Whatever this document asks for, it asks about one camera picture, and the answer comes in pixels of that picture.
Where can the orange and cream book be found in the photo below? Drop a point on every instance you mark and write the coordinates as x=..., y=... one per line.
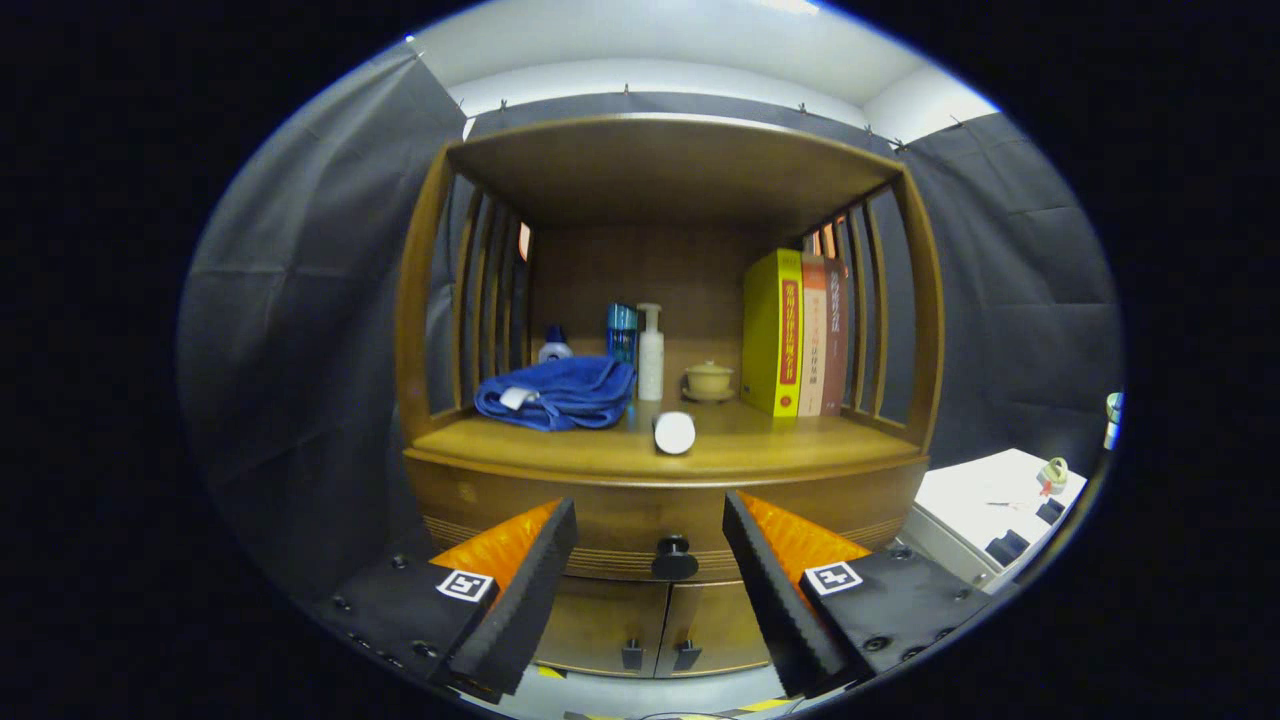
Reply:
x=812, y=340

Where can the large black block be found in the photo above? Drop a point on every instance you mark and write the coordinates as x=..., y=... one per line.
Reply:
x=1007, y=548

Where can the brown book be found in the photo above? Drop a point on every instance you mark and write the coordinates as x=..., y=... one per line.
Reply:
x=835, y=340

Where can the wooden cabinet door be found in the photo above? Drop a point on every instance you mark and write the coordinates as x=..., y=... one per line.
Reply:
x=595, y=620
x=720, y=620

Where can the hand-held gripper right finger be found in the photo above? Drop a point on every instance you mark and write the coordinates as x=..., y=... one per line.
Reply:
x=782, y=600

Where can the white squeeze tube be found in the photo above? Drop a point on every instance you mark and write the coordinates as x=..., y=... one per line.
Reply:
x=675, y=433

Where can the small blue-capped white bottle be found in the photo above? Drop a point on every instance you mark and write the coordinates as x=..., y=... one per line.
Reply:
x=555, y=350

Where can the blue folded towel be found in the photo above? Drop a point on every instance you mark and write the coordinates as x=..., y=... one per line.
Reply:
x=570, y=390

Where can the wooden cabinet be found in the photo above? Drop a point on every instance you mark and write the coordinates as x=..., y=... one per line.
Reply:
x=640, y=270

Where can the yellow book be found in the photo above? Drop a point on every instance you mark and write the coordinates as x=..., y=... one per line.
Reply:
x=768, y=335

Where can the wooden drawer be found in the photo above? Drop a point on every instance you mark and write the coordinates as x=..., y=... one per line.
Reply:
x=620, y=515

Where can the white pump bottle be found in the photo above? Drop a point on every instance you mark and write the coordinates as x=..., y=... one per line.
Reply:
x=651, y=360

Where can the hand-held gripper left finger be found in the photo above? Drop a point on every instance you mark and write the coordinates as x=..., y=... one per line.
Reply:
x=520, y=600

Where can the teal blue box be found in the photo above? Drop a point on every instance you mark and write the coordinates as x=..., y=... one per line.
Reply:
x=621, y=330

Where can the black drawer knob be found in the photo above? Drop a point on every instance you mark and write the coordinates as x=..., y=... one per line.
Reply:
x=675, y=562

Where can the white stand device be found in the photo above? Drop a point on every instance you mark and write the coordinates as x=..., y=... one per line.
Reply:
x=1112, y=420

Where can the white side table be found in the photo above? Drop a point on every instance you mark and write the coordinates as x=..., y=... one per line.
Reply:
x=975, y=490

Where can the black backdrop cloth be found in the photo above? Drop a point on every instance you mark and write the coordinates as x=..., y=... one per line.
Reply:
x=300, y=300

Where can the pale green tape roll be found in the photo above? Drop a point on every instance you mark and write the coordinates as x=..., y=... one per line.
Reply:
x=1055, y=468

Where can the beige teacup with saucer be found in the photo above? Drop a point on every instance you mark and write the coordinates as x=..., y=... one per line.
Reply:
x=708, y=380

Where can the small black block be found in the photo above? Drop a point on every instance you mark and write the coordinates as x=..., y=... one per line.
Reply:
x=1050, y=511

